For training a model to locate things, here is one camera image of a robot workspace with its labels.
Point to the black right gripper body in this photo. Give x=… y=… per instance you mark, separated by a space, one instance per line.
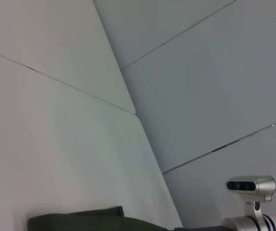
x=200 y=228

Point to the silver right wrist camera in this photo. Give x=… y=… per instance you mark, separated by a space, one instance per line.
x=251 y=186

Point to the dark green FREE t-shirt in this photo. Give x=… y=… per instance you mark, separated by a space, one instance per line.
x=92 y=221

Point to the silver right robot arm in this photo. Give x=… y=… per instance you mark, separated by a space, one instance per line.
x=253 y=223

